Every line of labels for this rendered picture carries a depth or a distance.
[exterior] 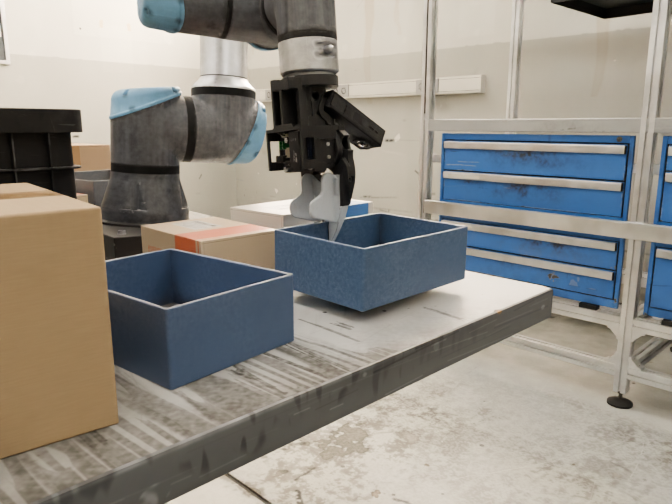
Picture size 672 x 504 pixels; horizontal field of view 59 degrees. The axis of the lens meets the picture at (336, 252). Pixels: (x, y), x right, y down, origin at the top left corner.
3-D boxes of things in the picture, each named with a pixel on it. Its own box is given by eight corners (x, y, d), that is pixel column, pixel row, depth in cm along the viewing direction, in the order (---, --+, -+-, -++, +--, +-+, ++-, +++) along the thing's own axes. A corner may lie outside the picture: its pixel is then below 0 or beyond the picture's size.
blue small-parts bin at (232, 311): (52, 337, 61) (45, 271, 60) (174, 304, 73) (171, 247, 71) (171, 391, 49) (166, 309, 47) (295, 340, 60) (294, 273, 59)
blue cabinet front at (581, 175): (438, 271, 246) (443, 133, 235) (618, 308, 196) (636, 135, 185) (434, 272, 244) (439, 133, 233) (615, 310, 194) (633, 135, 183)
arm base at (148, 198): (161, 211, 117) (161, 160, 115) (205, 222, 107) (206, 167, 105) (85, 215, 106) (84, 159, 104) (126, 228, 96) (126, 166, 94)
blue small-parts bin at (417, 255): (378, 258, 88) (380, 212, 87) (465, 278, 78) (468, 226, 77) (274, 284, 75) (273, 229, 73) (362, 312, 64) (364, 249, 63)
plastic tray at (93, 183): (32, 195, 140) (30, 174, 138) (110, 188, 155) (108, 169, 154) (94, 205, 123) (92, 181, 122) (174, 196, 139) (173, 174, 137)
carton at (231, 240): (144, 277, 85) (140, 225, 84) (216, 263, 93) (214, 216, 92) (203, 300, 74) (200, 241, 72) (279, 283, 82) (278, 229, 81)
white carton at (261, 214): (320, 245, 108) (320, 195, 106) (372, 255, 100) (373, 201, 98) (232, 264, 93) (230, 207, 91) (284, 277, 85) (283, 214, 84)
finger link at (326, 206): (303, 247, 76) (297, 175, 75) (336, 241, 80) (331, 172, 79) (319, 248, 74) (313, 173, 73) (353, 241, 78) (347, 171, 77)
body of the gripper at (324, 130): (267, 176, 77) (260, 80, 75) (317, 173, 83) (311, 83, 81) (305, 175, 71) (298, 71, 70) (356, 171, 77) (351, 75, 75)
